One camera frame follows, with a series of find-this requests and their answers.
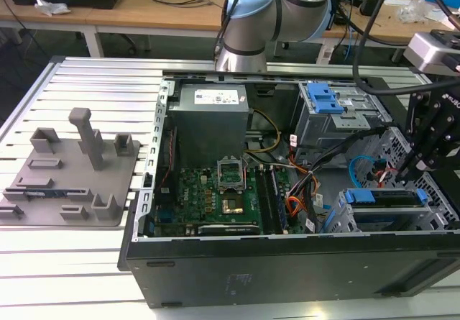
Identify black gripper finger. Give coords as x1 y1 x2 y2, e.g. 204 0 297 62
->
396 91 428 181
404 111 460 179

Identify red orange disk power wire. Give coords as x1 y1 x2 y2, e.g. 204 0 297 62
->
371 159 400 185

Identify blue disk data wire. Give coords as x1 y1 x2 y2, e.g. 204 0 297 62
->
349 155 386 188

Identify hard disk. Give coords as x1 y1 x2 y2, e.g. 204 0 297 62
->
344 186 428 227

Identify metal disk bay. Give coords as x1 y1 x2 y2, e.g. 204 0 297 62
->
323 125 459 234

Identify RAM slot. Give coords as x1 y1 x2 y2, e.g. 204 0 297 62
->
261 167 276 234
267 168 283 234
272 170 289 233
255 167 269 234

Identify wooden desk with clutter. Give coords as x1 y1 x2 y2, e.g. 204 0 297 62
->
321 0 460 64

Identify metal drive cage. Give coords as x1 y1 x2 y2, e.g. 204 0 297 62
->
290 81 393 157

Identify blue drive cage latch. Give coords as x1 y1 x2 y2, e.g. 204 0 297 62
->
307 82 345 115

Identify clear plastic bag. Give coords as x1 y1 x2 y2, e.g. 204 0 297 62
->
397 0 434 23

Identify small black device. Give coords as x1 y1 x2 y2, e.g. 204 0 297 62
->
359 0 386 16

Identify metal locking lever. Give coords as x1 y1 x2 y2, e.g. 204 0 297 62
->
241 152 251 191

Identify metal socket cover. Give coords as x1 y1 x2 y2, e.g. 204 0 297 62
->
216 157 244 192

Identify CPU socket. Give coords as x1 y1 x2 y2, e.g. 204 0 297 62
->
219 194 247 216

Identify gray power supply unit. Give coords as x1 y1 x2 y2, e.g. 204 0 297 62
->
167 83 252 170

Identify black graphics card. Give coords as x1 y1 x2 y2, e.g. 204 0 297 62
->
185 222 260 237

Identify black open PC case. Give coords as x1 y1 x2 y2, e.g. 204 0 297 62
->
118 66 460 308

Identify green motherboard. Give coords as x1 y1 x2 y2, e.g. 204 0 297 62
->
154 165 314 237

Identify wooden desk with white legs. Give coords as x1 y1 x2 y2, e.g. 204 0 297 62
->
0 0 233 59

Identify gray parts rack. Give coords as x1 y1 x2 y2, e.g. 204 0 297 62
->
0 106 143 228

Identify crumpled white plastic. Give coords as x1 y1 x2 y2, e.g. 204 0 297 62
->
34 0 72 16

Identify RAM stick with blue label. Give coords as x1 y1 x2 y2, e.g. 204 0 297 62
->
4 188 91 199

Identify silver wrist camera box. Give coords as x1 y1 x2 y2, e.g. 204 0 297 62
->
404 30 460 76

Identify thick black wrist cables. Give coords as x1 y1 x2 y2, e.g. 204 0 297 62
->
351 0 460 98

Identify black cable bundle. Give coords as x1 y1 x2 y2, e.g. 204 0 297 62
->
286 125 391 229

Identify blue hanging cable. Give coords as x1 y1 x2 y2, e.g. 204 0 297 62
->
344 21 358 62

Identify yellow and black wires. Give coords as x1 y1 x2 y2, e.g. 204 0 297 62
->
244 109 282 154

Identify red orange yellow wire bundle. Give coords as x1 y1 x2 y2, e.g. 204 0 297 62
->
285 174 321 224

